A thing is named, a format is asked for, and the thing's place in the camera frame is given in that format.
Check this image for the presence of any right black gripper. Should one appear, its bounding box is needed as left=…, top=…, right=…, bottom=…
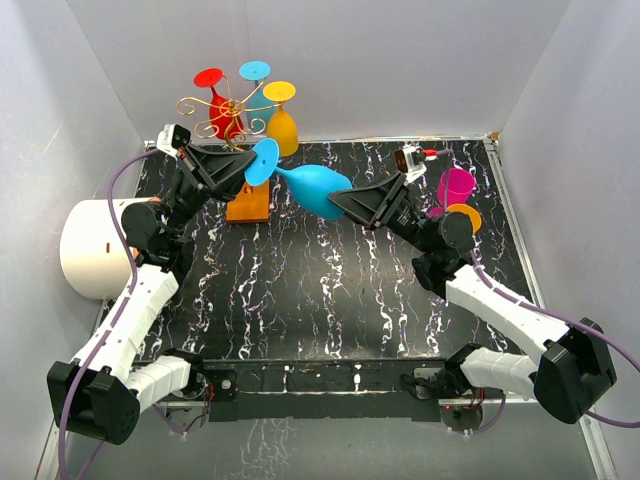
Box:
left=323, top=172, right=434, bottom=255

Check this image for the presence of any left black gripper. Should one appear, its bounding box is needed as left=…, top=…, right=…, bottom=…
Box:
left=163, top=144, right=260, bottom=239

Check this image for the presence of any magenta wine glass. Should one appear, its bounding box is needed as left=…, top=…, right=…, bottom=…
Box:
left=427, top=168, right=476, bottom=217

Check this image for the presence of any blue wine glass front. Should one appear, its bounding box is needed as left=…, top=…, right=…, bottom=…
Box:
left=245, top=138, right=352, bottom=221

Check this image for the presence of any orange glass yellow base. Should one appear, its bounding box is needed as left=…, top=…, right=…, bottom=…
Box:
left=263, top=81, right=299, bottom=157
left=446, top=203, right=482, bottom=234

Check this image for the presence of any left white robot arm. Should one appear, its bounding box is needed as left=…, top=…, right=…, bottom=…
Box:
left=46, top=146, right=257, bottom=445

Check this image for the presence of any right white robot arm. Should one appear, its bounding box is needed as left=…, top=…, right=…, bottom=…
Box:
left=328, top=173, right=617, bottom=424

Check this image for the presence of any orange wooden rack base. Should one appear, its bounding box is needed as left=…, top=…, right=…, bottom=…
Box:
left=226, top=180, right=271, bottom=224

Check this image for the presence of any red wine glass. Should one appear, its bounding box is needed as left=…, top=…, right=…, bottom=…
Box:
left=193, top=68, right=243, bottom=143

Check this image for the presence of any teal wine glass back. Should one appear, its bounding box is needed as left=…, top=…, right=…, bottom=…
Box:
left=239, top=60, right=275, bottom=134

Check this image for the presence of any white cylinder drum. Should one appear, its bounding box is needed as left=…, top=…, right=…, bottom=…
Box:
left=59, top=199, right=131, bottom=300

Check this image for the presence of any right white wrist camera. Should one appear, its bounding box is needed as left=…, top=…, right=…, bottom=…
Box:
left=394, top=146, right=428, bottom=184

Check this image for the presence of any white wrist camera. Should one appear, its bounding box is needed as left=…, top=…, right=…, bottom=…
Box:
left=394, top=146, right=428, bottom=184
left=156, top=124, right=191, bottom=158

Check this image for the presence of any gold wire glass rack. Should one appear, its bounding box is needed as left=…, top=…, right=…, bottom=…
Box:
left=176, top=68, right=286, bottom=150

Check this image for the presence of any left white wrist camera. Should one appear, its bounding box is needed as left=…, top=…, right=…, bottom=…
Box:
left=156, top=124, right=191, bottom=158

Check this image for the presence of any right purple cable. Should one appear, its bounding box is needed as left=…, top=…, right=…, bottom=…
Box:
left=424, top=146, right=640, bottom=436

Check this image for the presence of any purple cable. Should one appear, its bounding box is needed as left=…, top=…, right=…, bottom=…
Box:
left=424, top=146, right=640, bottom=436
left=57, top=149, right=189, bottom=480

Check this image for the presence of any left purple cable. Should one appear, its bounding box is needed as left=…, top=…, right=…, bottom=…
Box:
left=57, top=149, right=189, bottom=480

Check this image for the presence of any black front mounting rail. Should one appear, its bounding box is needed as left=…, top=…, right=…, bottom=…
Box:
left=134, top=357, right=506, bottom=426

